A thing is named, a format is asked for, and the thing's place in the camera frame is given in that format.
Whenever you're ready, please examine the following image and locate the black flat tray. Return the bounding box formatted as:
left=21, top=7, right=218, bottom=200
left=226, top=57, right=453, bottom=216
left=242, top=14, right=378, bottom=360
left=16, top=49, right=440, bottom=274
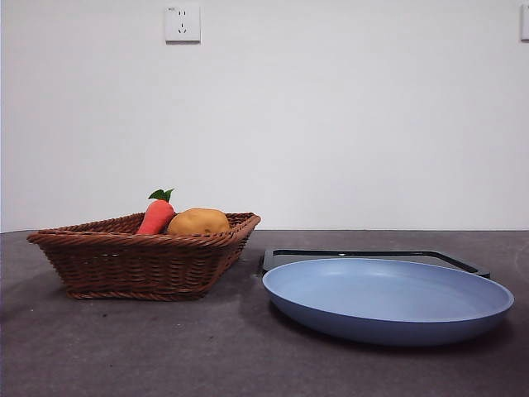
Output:
left=259, top=248, right=492, bottom=280

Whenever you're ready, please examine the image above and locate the brown toy potato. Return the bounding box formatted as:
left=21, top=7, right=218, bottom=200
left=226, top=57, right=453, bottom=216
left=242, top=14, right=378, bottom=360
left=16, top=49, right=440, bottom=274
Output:
left=167, top=208, right=231, bottom=236

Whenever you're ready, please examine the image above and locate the orange toy carrot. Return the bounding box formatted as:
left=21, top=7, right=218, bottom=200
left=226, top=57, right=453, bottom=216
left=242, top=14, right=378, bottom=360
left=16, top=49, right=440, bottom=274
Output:
left=136, top=189, right=177, bottom=236

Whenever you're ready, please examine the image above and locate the blue round plate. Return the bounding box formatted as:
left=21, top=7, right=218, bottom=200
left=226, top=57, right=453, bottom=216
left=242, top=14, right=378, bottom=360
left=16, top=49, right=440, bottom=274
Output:
left=261, top=257, right=516, bottom=347

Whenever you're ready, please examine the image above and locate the brown wicker basket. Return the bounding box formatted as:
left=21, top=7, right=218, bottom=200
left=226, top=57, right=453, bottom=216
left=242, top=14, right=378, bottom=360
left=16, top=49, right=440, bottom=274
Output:
left=26, top=212, right=262, bottom=302

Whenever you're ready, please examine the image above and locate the white wall socket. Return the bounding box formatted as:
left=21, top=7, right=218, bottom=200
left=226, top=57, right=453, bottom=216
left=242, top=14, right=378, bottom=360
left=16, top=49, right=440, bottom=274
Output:
left=164, top=4, right=202, bottom=45

